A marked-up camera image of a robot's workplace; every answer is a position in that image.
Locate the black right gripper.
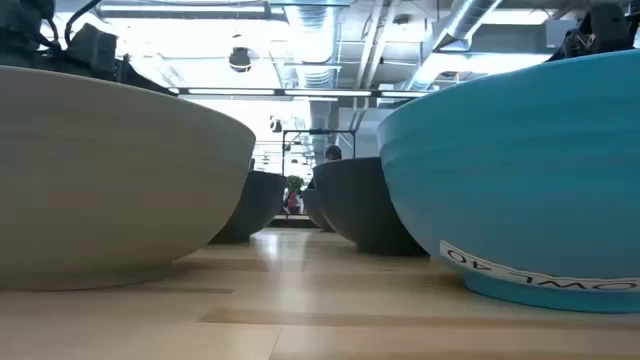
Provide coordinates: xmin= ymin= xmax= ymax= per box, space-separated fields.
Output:
xmin=547 ymin=27 xmax=594 ymax=64

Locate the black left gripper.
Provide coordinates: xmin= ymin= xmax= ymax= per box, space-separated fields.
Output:
xmin=49 ymin=49 xmax=177 ymax=97

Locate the olive grey bowl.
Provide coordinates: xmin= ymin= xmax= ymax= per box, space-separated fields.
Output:
xmin=0 ymin=64 xmax=257 ymax=292

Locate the blue bowl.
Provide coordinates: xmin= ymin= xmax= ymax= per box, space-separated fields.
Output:
xmin=375 ymin=49 xmax=640 ymax=315

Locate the black bowl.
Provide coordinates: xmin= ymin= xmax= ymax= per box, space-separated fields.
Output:
xmin=312 ymin=156 xmax=430 ymax=257
xmin=209 ymin=169 xmax=289 ymax=245
xmin=301 ymin=188 xmax=337 ymax=233

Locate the ceiling light strip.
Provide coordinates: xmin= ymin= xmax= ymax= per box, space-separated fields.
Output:
xmin=169 ymin=87 xmax=432 ymax=99

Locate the green potted plant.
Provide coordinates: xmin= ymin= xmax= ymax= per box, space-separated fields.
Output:
xmin=285 ymin=174 xmax=306 ymax=197

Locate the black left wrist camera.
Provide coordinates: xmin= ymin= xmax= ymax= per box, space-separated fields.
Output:
xmin=66 ymin=22 xmax=120 ymax=75

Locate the ceiling dome camera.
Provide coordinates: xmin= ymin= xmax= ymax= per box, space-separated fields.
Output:
xmin=228 ymin=46 xmax=253 ymax=74

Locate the corrugated silver ceiling duct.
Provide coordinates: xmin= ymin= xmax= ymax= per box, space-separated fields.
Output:
xmin=283 ymin=0 xmax=344 ymax=91

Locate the black metal frame stand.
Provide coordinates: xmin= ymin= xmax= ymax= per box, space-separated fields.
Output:
xmin=281 ymin=128 xmax=358 ymax=177

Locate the black aluminium table frame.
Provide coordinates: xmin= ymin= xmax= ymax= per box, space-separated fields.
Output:
xmin=269 ymin=214 xmax=321 ymax=230

